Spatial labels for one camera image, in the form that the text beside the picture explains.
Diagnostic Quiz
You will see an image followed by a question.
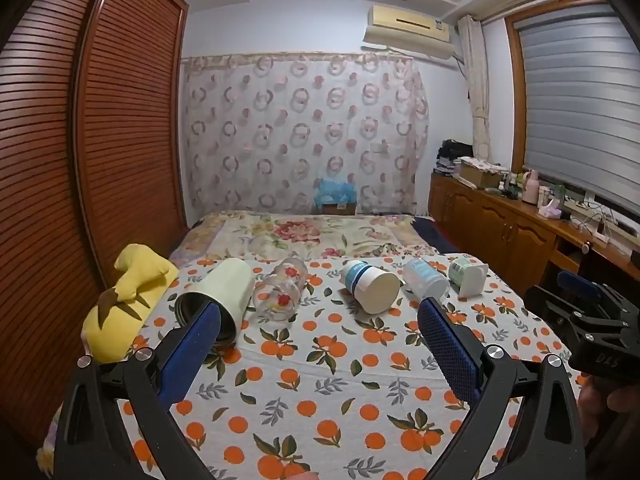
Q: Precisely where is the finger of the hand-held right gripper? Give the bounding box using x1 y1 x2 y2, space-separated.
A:
522 285 584 332
556 270 609 307

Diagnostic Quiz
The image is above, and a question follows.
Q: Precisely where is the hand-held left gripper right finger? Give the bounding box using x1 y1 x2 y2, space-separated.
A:
417 296 587 480

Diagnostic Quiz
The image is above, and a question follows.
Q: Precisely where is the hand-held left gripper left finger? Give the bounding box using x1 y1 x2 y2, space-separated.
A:
54 304 221 480

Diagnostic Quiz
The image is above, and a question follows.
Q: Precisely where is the green and white cup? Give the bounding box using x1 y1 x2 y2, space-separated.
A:
448 256 489 298

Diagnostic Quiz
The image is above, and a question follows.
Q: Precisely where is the pale green insulated cup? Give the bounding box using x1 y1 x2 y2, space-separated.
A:
175 258 255 347

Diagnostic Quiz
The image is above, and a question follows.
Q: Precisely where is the white cup with blue band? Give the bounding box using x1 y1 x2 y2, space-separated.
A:
340 260 402 315

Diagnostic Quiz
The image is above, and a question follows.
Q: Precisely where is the flower print glass cup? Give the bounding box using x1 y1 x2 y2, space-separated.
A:
252 257 309 324

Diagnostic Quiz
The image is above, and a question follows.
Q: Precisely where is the person's right hand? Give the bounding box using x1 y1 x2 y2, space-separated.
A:
576 374 624 442

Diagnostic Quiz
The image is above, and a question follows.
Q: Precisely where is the white power strip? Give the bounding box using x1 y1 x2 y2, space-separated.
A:
562 199 608 214

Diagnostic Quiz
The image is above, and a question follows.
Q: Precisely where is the brown wooden sideboard cabinet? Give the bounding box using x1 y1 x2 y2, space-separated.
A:
428 170 640 301

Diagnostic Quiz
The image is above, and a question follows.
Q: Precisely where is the yellow plush toy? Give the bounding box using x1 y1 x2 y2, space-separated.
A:
81 243 180 365

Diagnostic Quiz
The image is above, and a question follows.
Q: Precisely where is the pink thermos bottle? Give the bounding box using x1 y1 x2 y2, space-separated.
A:
521 170 541 205

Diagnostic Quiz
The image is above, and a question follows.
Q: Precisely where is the dark blue bed sheet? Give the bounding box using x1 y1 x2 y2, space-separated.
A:
412 215 461 256

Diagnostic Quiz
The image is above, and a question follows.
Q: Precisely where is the orange fruit print blanket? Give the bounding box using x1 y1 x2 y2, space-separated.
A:
37 252 583 480

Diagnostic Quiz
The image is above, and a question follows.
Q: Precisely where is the flat cardboard box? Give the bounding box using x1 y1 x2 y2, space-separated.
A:
459 157 503 190

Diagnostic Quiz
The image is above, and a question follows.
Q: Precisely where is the floral bed blanket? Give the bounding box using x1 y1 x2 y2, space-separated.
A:
170 210 451 267

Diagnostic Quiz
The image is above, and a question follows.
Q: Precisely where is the grey striped window blind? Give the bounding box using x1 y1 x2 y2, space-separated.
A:
515 2 640 201

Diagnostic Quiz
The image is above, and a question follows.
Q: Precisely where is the pile of dark clothes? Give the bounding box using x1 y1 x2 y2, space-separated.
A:
436 141 473 178

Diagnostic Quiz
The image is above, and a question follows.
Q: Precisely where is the blue plastic bag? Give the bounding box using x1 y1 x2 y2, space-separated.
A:
314 177 358 207

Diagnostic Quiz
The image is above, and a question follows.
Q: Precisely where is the cream window curtain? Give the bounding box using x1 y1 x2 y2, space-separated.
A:
457 14 493 161

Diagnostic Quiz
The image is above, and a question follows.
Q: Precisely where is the brown louvered wooden wardrobe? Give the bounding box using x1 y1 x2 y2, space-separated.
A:
0 0 190 456

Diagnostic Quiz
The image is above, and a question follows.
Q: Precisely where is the white charging cable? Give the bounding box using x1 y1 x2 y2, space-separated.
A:
570 209 623 242

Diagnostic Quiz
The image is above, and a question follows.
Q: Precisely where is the sheer ring pattern curtain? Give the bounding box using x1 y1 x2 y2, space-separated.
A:
181 52 431 216

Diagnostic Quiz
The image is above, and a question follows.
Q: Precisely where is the cream wall air conditioner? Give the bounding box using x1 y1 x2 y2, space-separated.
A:
362 4 458 58

